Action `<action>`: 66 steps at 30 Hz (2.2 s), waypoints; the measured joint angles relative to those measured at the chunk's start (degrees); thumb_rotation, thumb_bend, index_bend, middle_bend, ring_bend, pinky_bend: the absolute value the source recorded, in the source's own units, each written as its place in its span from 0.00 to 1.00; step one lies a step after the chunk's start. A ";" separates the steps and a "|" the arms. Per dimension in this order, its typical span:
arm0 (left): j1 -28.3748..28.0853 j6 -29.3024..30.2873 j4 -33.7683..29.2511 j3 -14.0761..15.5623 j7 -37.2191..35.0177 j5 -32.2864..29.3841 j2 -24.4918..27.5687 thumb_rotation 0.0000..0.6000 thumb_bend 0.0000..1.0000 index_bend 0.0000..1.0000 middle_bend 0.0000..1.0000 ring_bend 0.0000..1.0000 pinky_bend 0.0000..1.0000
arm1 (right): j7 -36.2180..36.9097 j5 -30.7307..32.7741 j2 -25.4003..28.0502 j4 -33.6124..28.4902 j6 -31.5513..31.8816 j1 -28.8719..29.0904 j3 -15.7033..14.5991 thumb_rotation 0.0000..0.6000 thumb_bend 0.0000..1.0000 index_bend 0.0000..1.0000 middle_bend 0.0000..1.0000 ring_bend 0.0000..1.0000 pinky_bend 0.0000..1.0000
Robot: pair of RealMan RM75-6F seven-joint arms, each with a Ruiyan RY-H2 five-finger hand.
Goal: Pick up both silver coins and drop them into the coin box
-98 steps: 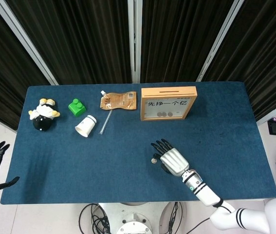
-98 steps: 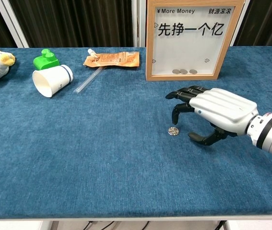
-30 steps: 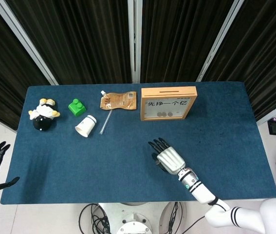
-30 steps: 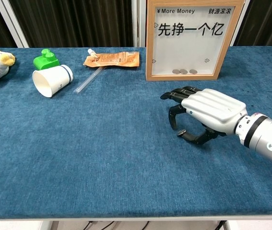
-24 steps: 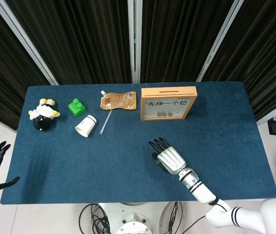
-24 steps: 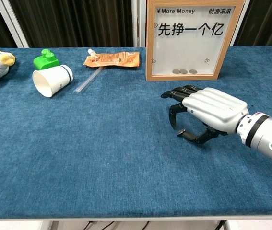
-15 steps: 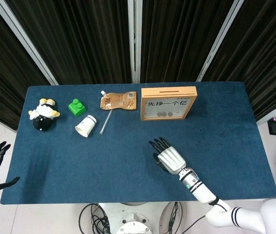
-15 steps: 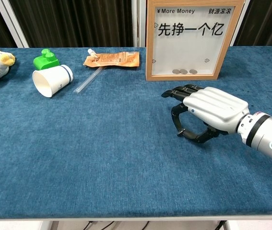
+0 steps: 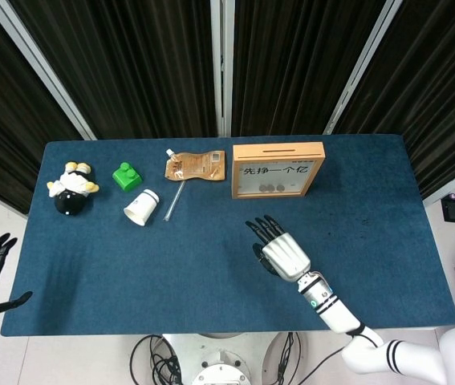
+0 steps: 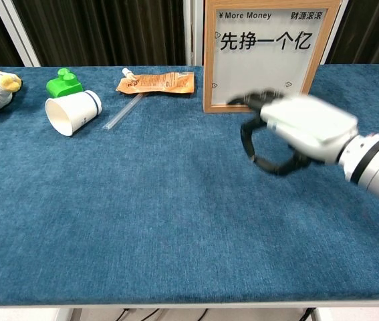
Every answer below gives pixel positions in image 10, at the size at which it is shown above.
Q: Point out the clear plastic straw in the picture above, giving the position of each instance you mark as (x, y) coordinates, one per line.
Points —
(122, 113)

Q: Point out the white metal frame post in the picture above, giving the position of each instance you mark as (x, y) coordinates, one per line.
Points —
(194, 33)
(17, 33)

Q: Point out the orange drink pouch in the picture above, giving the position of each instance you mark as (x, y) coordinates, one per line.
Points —
(159, 83)

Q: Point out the wooden frame coin bank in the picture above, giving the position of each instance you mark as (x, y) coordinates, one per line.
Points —
(209, 67)

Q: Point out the green toy block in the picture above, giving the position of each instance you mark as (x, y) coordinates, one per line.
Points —
(63, 87)

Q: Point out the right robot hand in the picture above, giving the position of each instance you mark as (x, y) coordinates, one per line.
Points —
(306, 123)

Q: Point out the white paper cup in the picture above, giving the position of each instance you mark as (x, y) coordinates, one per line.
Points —
(75, 108)

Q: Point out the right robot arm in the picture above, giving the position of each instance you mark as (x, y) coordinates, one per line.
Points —
(373, 164)

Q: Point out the blue table cloth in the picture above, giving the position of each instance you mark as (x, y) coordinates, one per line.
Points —
(142, 207)

